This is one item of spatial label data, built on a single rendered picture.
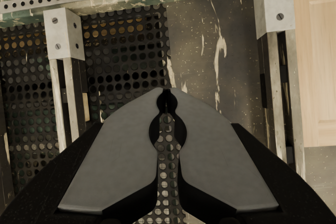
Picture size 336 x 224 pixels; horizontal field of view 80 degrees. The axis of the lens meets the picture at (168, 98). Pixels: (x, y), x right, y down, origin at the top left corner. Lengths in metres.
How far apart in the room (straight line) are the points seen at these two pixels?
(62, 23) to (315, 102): 0.66
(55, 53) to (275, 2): 0.54
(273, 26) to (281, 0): 0.06
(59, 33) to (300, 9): 0.60
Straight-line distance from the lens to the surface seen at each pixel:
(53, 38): 0.61
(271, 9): 0.54
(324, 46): 0.63
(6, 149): 0.80
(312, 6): 0.64
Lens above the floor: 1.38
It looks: 32 degrees down
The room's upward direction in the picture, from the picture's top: 179 degrees clockwise
